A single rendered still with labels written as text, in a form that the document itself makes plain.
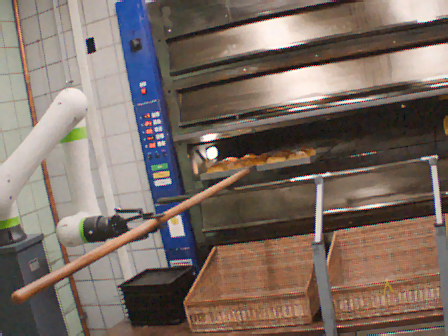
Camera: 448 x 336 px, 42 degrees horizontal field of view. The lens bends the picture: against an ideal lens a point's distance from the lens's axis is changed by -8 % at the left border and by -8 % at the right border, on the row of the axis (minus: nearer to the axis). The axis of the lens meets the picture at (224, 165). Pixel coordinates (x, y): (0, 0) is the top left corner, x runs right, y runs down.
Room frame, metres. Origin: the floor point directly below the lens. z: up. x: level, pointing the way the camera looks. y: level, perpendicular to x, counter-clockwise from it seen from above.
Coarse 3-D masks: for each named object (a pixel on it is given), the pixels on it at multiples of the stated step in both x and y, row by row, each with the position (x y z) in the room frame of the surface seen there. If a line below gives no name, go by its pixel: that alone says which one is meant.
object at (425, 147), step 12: (420, 144) 2.69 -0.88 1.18; (432, 144) 2.66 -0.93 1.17; (444, 144) 2.64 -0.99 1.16; (348, 156) 2.81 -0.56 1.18; (360, 156) 2.79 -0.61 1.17; (372, 156) 2.77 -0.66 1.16; (384, 156) 2.75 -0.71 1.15; (396, 156) 2.73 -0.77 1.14; (276, 168) 2.94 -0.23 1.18; (288, 168) 2.91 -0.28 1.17; (300, 168) 2.89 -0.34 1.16; (312, 168) 2.87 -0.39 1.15; (324, 168) 2.85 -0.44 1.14; (204, 180) 3.07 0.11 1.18; (216, 180) 3.04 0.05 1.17; (240, 180) 3.00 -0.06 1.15; (252, 180) 2.98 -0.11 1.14
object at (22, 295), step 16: (240, 176) 2.75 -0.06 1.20; (208, 192) 2.40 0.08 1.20; (176, 208) 2.14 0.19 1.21; (144, 224) 1.92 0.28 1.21; (160, 224) 2.01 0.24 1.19; (112, 240) 1.74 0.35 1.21; (128, 240) 1.80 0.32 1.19; (96, 256) 1.62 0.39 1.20; (64, 272) 1.48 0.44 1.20; (32, 288) 1.35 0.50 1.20
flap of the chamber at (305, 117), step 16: (400, 96) 2.56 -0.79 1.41; (416, 96) 2.53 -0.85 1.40; (432, 96) 2.52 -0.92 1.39; (304, 112) 2.72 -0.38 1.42; (320, 112) 2.69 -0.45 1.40; (336, 112) 2.67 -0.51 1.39; (352, 112) 2.74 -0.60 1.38; (368, 112) 2.80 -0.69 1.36; (224, 128) 2.85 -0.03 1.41; (240, 128) 2.83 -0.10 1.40; (256, 128) 2.88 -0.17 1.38; (272, 128) 2.96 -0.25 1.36
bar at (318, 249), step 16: (400, 160) 2.37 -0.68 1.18; (416, 160) 2.34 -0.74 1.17; (432, 160) 2.30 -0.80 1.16; (304, 176) 2.52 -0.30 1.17; (320, 176) 2.47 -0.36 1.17; (336, 176) 2.46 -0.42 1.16; (224, 192) 2.63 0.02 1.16; (240, 192) 2.61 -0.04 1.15; (320, 192) 2.45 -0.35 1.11; (320, 208) 2.40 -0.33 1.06; (320, 224) 2.35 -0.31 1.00; (320, 240) 2.30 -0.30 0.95; (320, 256) 2.27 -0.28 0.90; (320, 272) 2.27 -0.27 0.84; (320, 288) 2.28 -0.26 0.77
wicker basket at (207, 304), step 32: (224, 256) 3.00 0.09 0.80; (256, 256) 2.94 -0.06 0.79; (288, 256) 2.88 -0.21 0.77; (192, 288) 2.70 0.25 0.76; (224, 288) 2.97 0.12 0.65; (256, 288) 2.91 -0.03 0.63; (288, 288) 2.85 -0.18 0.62; (192, 320) 2.62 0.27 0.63; (224, 320) 2.66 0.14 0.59; (256, 320) 2.49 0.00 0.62; (288, 320) 2.44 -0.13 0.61
